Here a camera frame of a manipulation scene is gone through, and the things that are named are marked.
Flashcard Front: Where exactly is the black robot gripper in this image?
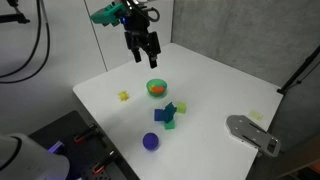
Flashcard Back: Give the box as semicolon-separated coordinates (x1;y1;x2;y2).
121;5;162;70

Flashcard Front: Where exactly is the orange snail toy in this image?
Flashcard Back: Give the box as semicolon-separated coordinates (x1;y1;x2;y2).
151;85;166;94

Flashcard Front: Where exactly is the yellow spiky ball toy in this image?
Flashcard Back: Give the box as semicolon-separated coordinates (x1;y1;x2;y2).
117;90;131;102

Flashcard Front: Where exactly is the teal soft animal toy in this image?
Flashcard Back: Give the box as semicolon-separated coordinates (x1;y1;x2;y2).
163;101;178;122

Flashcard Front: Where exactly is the green translucent plastic bowl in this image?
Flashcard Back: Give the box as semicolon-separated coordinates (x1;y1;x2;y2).
145;78;168;99

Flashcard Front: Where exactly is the blue soft block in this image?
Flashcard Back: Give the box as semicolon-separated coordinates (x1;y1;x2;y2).
153;108;168;123

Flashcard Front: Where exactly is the light green soft block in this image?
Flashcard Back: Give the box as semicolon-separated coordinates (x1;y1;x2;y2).
175;101;188;115

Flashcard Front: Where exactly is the purple bumpy ball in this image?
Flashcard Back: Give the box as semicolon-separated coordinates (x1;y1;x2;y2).
142;132;160;152

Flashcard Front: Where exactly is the orange black clamp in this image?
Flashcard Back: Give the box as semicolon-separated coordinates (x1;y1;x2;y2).
73;123;100;145
92;150;118;175

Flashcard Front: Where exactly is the grey metal mounting plate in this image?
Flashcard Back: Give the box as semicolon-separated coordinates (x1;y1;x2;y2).
225;114;282;158

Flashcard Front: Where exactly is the black tripod pole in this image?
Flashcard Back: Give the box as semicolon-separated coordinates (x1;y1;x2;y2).
277;44;320;95

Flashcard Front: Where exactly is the black looped wrist cable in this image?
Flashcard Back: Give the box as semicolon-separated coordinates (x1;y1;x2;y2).
133;0;161;23

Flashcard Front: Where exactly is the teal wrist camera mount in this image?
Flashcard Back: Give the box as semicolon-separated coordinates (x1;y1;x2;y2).
89;3;128;28

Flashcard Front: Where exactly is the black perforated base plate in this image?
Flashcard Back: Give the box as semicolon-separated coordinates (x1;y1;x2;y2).
29;110;141;180

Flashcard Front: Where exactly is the black camera bracket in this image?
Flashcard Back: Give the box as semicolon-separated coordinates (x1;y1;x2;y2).
0;0;31;25

